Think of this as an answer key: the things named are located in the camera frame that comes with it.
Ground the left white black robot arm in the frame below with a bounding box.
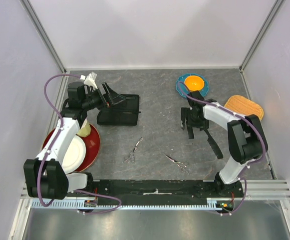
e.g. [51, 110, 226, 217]
[23, 81, 126, 201]

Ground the left aluminium corner post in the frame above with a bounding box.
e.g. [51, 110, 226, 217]
[20, 0, 66, 73]

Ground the aluminium corner post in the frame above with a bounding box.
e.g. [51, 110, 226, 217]
[239, 0, 285, 73]
[20, 0, 66, 73]

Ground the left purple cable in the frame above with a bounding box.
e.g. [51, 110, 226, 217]
[38, 73, 122, 216]

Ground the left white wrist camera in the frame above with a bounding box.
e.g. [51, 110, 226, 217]
[80, 72, 98, 89]

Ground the long black toothed comb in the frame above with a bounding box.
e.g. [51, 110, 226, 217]
[204, 129, 223, 160]

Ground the white plate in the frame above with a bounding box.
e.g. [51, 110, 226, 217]
[62, 135, 86, 174]

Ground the orange bowl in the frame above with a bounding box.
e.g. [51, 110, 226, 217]
[184, 75, 205, 92]

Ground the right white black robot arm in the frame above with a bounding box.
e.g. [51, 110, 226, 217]
[181, 91, 268, 197]

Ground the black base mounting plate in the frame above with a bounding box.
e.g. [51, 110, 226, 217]
[66, 178, 243, 206]

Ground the purple cable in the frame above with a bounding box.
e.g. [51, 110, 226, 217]
[178, 81, 270, 217]
[38, 73, 122, 216]

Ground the pink-tinted scissors right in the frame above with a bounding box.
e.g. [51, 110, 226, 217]
[162, 153, 189, 175]

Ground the teal scalloped plate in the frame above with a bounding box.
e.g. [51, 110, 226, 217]
[176, 73, 210, 98]

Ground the orange woven mat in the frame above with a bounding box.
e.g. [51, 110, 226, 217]
[224, 95, 264, 120]

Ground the red plate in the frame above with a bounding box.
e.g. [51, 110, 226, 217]
[36, 119, 100, 172]

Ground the right aluminium corner post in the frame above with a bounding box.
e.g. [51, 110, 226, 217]
[239, 0, 285, 73]

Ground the slotted cable duct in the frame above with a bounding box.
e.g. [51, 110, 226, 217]
[31, 197, 235, 210]

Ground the pale yellow cup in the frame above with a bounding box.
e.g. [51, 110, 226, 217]
[77, 119, 91, 138]

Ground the black zip tool case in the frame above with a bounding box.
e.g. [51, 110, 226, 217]
[97, 94, 140, 127]

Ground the silver scissors left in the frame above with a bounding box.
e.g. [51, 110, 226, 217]
[122, 137, 144, 163]

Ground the aluminium front rail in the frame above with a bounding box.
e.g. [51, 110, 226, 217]
[19, 178, 290, 201]

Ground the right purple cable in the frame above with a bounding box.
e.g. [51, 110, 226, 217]
[178, 81, 270, 217]

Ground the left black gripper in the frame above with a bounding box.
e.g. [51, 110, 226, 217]
[81, 82, 125, 112]

